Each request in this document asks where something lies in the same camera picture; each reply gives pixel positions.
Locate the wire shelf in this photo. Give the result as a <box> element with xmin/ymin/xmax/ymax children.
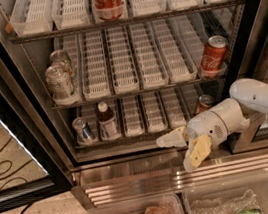
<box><xmin>51</xmin><ymin>75</ymin><xmax>227</xmax><ymax>110</ymax></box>
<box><xmin>9</xmin><ymin>0</ymin><xmax>246</xmax><ymax>44</ymax></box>
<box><xmin>75</xmin><ymin>125</ymin><xmax>187</xmax><ymax>151</ymax></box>

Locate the orange soda can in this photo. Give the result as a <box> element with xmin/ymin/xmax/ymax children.
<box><xmin>194</xmin><ymin>94</ymin><xmax>214</xmax><ymax>115</ymax></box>

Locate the rear silver green can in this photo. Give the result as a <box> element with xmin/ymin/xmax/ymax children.
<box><xmin>49</xmin><ymin>49</ymin><xmax>76</xmax><ymax>78</ymax></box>

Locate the bottom wire shelf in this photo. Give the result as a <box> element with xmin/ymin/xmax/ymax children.
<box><xmin>75</xmin><ymin>125</ymin><xmax>187</xmax><ymax>151</ymax></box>

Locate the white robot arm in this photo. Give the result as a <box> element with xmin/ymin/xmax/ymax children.
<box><xmin>156</xmin><ymin>78</ymin><xmax>268</xmax><ymax>172</ymax></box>

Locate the blue silver can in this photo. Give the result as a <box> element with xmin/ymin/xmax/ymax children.
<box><xmin>72</xmin><ymin>117</ymin><xmax>94</xmax><ymax>144</ymax></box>

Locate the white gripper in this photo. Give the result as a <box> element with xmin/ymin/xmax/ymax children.
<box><xmin>156</xmin><ymin>98</ymin><xmax>250</xmax><ymax>172</ymax></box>

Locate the steel fridge base grille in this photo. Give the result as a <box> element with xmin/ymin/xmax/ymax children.
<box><xmin>71</xmin><ymin>147</ymin><xmax>268</xmax><ymax>209</ymax></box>

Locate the top wire shelf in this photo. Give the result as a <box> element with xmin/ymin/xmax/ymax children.
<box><xmin>9</xmin><ymin>0</ymin><xmax>246</xmax><ymax>44</ymax></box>

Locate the red cola can middle shelf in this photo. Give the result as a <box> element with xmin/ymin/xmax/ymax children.
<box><xmin>200</xmin><ymin>35</ymin><xmax>228</xmax><ymax>78</ymax></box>

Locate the silver green can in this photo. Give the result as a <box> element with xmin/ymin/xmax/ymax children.
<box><xmin>45</xmin><ymin>65</ymin><xmax>75</xmax><ymax>100</ymax></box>
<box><xmin>49</xmin><ymin>49</ymin><xmax>76</xmax><ymax>78</ymax></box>

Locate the front silver green can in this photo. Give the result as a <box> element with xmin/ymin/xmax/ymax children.
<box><xmin>45</xmin><ymin>65</ymin><xmax>75</xmax><ymax>100</ymax></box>

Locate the open glass fridge door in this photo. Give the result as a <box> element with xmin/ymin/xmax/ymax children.
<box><xmin>0</xmin><ymin>0</ymin><xmax>73</xmax><ymax>213</ymax></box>

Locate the brown bottle white cap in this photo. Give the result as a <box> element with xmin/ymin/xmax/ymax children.
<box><xmin>97</xmin><ymin>102</ymin><xmax>119</xmax><ymax>138</ymax></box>

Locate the middle wire shelf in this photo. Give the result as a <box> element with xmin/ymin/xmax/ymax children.
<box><xmin>51</xmin><ymin>75</ymin><xmax>227</xmax><ymax>110</ymax></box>

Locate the right clear plastic bin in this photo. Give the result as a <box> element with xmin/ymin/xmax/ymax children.
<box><xmin>182</xmin><ymin>170</ymin><xmax>268</xmax><ymax>214</ymax></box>

